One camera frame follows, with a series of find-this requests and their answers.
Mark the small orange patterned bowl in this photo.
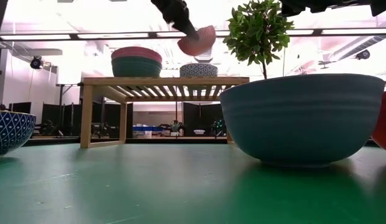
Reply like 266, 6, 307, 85
177, 25, 217, 57

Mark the large red bowl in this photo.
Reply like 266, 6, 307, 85
371, 90, 386, 154

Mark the blue diamond bowl yellow inside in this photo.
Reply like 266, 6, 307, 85
0, 110, 37, 156

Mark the small spiky potted plant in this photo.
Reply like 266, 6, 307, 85
170, 119, 185, 137

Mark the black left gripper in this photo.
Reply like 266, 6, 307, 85
150, 0, 200, 41

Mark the stack of plain bowls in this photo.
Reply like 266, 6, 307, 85
111, 46, 163, 78

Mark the blue storage bin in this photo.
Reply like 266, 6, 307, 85
133, 126, 164, 132

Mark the large blue bowl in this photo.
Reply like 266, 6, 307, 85
219, 73, 386, 168

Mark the black partition panel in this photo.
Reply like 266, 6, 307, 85
40, 102, 85, 138
182, 102, 227, 137

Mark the black ceiling camera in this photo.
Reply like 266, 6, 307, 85
355, 49, 371, 60
30, 55, 44, 70

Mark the black switched-off monitor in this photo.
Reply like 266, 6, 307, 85
8, 101, 32, 114

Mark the green leafy small tree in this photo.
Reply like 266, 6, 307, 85
223, 0, 295, 80

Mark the green table mat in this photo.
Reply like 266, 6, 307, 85
0, 141, 386, 224

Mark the slatted wooden shelf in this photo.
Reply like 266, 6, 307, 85
80, 76, 250, 149

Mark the small blue-white patterned bowl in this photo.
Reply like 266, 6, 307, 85
179, 63, 219, 78

